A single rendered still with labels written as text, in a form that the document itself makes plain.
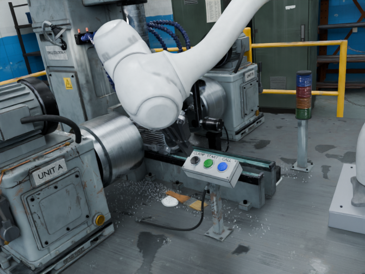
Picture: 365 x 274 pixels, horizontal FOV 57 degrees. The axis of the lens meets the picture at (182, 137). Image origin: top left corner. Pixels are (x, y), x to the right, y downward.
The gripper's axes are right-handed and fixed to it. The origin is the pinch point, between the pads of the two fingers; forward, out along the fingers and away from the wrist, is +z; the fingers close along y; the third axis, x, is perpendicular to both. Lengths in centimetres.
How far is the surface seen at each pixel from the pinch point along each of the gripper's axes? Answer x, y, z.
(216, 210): 7.5, -5.8, 22.6
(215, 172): 1.9, -8.5, 7.9
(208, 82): -57, 35, 31
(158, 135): -15.3, 34.1, 21.2
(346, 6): -461, 87, 260
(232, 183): 2.6, -13.4, 11.0
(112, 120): -4.7, 36.4, 0.1
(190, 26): -280, 235, 151
